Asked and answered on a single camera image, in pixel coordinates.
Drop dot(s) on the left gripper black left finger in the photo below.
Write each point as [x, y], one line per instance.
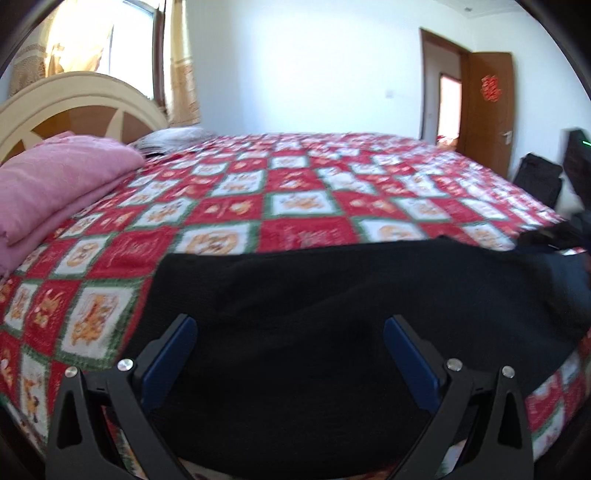
[80, 445]

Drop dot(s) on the cream wooden headboard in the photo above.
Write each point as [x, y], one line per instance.
[84, 103]

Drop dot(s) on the red paper door decoration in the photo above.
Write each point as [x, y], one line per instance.
[490, 88]

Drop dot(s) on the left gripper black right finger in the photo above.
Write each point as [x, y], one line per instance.
[498, 445]

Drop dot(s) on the pink folded blanket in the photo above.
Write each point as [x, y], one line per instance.
[45, 185]

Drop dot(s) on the black pants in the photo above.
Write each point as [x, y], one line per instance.
[291, 378]

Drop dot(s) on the window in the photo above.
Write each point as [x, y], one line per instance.
[129, 54]

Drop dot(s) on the black suitcase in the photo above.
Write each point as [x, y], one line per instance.
[540, 178]

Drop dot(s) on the red patchwork bedspread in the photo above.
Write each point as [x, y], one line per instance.
[77, 298]

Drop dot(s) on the left yellow curtain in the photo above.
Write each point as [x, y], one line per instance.
[72, 38]

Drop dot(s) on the brown wooden door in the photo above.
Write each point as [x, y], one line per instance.
[482, 123]

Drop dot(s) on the yellow patterned curtain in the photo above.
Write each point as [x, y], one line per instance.
[180, 89]

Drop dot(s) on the grey striped pillow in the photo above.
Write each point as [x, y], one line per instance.
[171, 140]

